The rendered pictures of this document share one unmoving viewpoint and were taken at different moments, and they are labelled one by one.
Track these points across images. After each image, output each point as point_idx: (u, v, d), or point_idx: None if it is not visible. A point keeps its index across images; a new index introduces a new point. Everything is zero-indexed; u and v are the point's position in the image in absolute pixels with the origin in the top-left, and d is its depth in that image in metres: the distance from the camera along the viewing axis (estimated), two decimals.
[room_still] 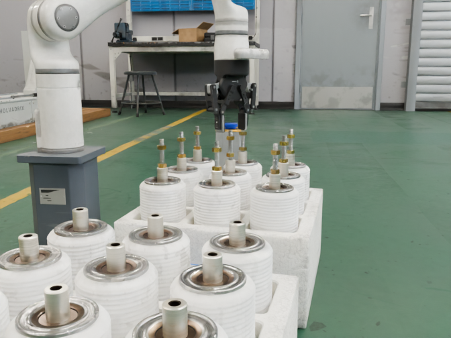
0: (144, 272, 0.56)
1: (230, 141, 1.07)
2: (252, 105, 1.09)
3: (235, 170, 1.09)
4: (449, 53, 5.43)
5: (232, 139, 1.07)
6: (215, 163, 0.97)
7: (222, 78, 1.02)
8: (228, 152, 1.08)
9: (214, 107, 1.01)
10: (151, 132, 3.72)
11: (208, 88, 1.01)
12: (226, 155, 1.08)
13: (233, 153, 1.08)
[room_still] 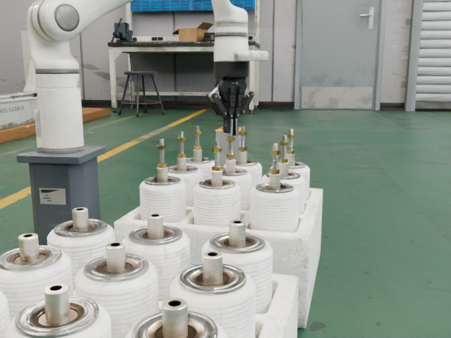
0: (144, 272, 0.56)
1: (232, 141, 1.08)
2: (243, 110, 1.07)
3: (233, 171, 1.08)
4: (449, 53, 5.43)
5: (233, 139, 1.08)
6: (215, 163, 0.97)
7: (221, 80, 1.02)
8: (231, 153, 1.08)
9: (223, 113, 1.03)
10: (151, 132, 3.72)
11: (211, 98, 1.02)
12: (232, 156, 1.08)
13: (233, 153, 1.09)
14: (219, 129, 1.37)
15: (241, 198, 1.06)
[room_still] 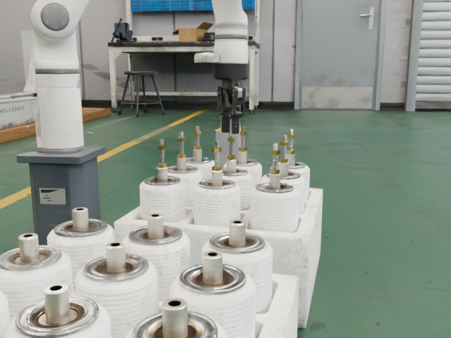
0: (144, 272, 0.56)
1: (231, 142, 1.09)
2: (231, 112, 1.01)
3: (226, 170, 1.09)
4: (449, 53, 5.43)
5: (228, 140, 1.09)
6: (215, 163, 0.97)
7: (222, 81, 1.09)
8: (233, 153, 1.09)
9: (217, 106, 1.12)
10: (151, 132, 3.72)
11: None
12: (235, 156, 1.09)
13: (227, 154, 1.09)
14: (219, 129, 1.37)
15: None
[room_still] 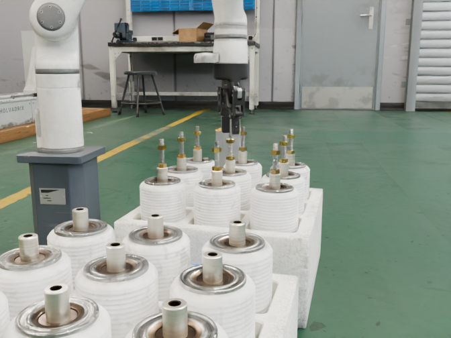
0: (144, 272, 0.56)
1: (230, 143, 1.08)
2: (231, 112, 1.01)
3: (235, 170, 1.09)
4: (449, 53, 5.43)
5: (228, 141, 1.09)
6: (215, 163, 0.97)
7: (221, 81, 1.08)
8: (232, 155, 1.09)
9: (217, 107, 1.12)
10: (151, 132, 3.72)
11: None
12: (234, 157, 1.09)
13: (227, 155, 1.09)
14: (219, 129, 1.37)
15: None
